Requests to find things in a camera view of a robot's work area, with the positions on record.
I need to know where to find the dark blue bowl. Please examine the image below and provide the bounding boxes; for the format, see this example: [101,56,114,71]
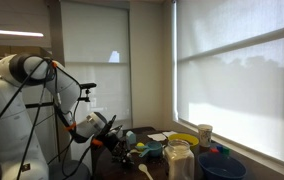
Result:
[197,152,248,180]

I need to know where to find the black arm cable orange clips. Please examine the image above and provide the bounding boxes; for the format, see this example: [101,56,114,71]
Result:
[0,58,98,180]

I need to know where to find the white plastic spoon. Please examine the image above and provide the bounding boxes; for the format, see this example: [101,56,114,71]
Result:
[137,163,155,180]

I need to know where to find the black camera stand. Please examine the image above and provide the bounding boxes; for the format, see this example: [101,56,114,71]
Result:
[25,82,98,163]

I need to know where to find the glass jar of rice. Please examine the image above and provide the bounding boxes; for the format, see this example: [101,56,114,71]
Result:
[164,139,196,180]

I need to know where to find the grey-blue chair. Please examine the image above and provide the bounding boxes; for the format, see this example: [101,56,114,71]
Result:
[46,159,91,180]

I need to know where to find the narrow white roller blind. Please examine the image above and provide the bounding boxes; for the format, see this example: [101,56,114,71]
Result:
[61,1,131,127]

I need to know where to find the patterned paper cup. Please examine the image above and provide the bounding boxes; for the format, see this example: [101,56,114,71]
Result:
[197,123,214,148]

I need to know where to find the ceiling strip light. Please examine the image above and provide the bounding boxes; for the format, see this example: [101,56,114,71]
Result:
[0,28,45,38]

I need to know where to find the large teal measuring cup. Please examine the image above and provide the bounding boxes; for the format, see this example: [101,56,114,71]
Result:
[139,140,164,159]

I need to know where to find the yellow lemon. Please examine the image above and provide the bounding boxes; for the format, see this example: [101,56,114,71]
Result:
[135,142,146,152]

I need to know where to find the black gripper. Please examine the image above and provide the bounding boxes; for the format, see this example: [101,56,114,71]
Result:
[95,114,134,164]

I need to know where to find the white paper sheet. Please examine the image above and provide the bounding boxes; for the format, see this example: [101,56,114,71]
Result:
[161,130,179,138]
[147,133,167,142]

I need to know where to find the wide white roller blind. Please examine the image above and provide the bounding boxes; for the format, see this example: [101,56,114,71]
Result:
[175,0,284,169]

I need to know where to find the yellow bowl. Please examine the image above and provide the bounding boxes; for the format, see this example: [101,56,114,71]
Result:
[167,133,200,148]

